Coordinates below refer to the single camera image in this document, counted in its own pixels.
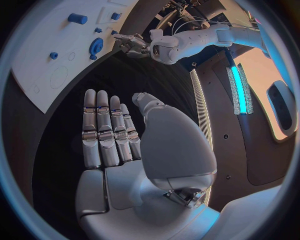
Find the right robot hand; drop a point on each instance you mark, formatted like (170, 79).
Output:
(168, 142)

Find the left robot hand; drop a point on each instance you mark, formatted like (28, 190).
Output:
(137, 45)

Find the large blue cylinder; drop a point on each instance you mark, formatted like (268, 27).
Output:
(77, 18)

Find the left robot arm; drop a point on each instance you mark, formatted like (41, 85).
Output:
(199, 40)

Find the white task board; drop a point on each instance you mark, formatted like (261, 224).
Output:
(35, 46)

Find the blue plug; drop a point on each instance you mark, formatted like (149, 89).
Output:
(115, 16)

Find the blue gear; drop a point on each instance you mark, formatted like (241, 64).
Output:
(96, 46)

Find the small blue gear peg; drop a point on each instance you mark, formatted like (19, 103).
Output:
(93, 57)

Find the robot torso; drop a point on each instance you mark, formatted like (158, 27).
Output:
(234, 140)

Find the short blue peg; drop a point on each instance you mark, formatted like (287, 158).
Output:
(54, 55)

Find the glowing light bar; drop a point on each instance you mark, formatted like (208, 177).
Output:
(239, 90)

